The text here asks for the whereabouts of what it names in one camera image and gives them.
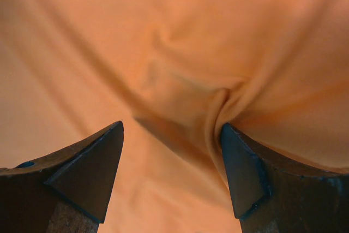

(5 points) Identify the orange t-shirt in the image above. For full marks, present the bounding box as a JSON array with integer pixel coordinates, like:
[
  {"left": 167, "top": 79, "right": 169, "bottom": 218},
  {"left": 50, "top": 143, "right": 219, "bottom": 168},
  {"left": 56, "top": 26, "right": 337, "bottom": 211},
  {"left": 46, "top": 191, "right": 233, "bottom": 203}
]
[{"left": 1, "top": 0, "right": 348, "bottom": 232}]

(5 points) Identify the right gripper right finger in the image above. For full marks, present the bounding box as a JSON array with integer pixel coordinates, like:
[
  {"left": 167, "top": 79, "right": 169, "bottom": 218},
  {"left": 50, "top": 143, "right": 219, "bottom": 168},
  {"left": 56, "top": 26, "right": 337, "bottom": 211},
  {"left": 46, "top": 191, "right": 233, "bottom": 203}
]
[{"left": 220, "top": 123, "right": 348, "bottom": 232}]

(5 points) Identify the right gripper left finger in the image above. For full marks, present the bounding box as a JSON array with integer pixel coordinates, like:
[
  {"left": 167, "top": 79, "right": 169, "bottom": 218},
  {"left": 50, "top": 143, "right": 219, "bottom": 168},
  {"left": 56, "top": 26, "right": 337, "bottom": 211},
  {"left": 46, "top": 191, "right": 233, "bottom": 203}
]
[{"left": 1, "top": 121, "right": 124, "bottom": 232}]

